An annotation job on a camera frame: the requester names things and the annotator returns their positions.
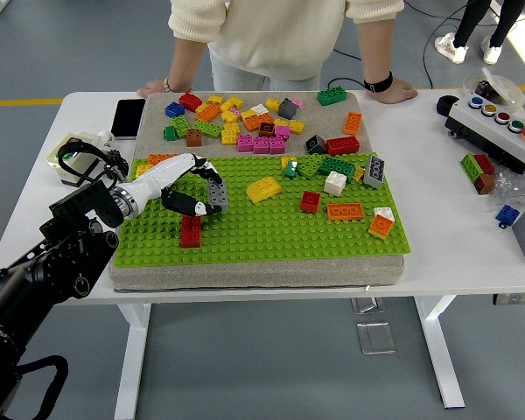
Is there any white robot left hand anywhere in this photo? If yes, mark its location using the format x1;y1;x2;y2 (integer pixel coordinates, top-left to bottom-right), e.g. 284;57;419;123
129;152;224;218

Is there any person's left hand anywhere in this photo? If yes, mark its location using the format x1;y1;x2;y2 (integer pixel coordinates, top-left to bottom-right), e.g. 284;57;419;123
367;78;420;105

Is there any person's right hand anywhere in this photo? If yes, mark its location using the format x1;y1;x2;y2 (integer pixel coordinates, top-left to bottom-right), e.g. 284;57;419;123
136;80;172;98

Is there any long grey toy brick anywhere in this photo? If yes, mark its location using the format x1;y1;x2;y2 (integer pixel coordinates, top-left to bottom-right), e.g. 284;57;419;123
206;178;229;207

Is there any long red toy brick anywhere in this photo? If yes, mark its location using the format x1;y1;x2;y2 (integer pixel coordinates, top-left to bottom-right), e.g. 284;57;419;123
179;214;202;249

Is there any orange toy brick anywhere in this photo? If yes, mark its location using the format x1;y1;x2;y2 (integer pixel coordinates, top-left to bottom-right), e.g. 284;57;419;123
195;102;223;123
326;203;364;222
147;152;179;166
244;113;275;132
343;112;363;136

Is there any light green toy brick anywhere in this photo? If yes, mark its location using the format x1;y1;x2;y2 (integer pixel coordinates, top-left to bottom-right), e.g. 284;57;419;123
171;115;193;140
297;153;325;179
459;153;483;179
191;120;225;140

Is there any dark green toy brick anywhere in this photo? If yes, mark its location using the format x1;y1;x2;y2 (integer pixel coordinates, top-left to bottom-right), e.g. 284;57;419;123
317;86;349;107
318;157;357;180

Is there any grey hollow toy brick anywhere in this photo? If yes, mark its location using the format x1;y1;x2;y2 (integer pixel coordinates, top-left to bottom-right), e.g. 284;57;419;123
362;155;386;190

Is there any black sloped brick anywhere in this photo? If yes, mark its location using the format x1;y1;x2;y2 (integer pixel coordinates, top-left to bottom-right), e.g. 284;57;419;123
304;134;329;155

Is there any yellow curved brick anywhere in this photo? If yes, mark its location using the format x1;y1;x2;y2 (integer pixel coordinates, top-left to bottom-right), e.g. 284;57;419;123
245;176;284;205

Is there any green studded baseplate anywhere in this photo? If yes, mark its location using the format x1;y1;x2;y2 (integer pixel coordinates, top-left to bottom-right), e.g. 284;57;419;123
112;152;412;269

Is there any orange and yellow brick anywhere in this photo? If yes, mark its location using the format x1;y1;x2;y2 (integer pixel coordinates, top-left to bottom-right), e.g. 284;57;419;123
367;214;396;241

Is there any black smartwatch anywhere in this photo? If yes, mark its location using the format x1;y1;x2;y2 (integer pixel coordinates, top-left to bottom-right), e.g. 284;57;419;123
362;71;395;94

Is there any black smartphone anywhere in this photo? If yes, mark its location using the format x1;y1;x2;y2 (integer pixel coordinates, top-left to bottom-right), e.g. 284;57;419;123
110;98;147;140

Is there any black tape roll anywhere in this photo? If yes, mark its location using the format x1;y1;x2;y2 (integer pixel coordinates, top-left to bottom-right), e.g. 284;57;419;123
436;94;464;118

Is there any person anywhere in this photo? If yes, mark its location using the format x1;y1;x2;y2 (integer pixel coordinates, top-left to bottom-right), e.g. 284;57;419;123
434;0;525;66
168;0;406;92

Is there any white button control box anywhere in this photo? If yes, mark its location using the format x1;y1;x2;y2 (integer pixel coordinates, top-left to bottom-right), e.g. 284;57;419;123
444;94;525;175

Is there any clear lidded plastic container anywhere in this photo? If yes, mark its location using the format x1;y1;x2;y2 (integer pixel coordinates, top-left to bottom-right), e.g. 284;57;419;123
462;67;525;110

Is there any clear plastic bag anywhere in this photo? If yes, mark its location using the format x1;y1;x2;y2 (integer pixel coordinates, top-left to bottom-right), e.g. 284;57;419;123
489;168;525;207

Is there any white table leg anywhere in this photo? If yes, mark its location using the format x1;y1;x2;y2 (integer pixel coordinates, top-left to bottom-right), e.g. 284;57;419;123
113;303;153;420
413;296;466;410

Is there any clear floor plate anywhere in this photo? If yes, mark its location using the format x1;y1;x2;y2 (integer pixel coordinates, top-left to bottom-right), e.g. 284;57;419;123
351;297;389;314
355;322;397;355

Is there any black floor cable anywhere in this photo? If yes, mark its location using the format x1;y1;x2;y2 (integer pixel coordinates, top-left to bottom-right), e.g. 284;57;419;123
422;0;480;89
326;47;389;92

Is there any cream switch box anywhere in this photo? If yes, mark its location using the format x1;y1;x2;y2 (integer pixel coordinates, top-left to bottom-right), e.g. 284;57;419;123
46;133;101;187

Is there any blue brick with key ring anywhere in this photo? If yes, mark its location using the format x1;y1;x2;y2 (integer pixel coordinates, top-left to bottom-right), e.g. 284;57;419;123
494;204;521;229

